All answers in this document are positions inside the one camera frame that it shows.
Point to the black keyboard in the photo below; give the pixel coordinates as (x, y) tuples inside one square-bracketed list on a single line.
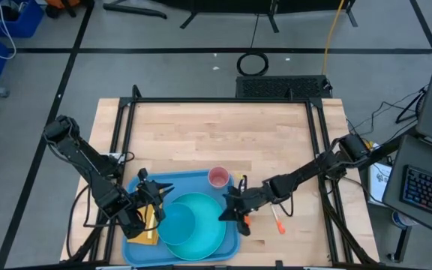
[(429, 191)]

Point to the blue plastic tray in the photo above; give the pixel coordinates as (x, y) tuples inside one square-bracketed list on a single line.
[(201, 180)]

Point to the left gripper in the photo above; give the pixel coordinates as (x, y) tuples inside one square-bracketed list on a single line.
[(148, 191)]

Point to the black partition screen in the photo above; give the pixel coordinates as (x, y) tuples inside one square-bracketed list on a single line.
[(238, 5)]

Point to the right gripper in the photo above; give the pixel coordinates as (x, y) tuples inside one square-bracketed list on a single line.
[(253, 197)]

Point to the black aluminium frame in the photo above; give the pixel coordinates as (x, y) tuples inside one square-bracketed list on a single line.
[(219, 100)]

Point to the printed paper sheet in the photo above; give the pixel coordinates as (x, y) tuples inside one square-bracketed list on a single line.
[(381, 180)]

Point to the blue bowl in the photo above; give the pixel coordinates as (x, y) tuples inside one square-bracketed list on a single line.
[(176, 225)]

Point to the yellow cloth napkin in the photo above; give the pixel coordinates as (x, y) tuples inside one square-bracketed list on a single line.
[(144, 240)]

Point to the teal plate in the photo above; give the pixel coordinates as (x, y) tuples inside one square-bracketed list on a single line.
[(208, 232)]

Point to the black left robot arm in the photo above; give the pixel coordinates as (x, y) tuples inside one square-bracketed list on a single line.
[(84, 157)]

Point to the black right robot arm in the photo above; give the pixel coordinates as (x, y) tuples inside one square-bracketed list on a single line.
[(306, 172)]

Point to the orange bag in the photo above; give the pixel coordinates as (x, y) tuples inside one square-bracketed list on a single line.
[(62, 3)]

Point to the white blue round container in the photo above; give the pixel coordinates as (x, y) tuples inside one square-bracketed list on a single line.
[(399, 221)]

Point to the pink cup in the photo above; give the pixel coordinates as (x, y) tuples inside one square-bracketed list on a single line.
[(219, 178)]

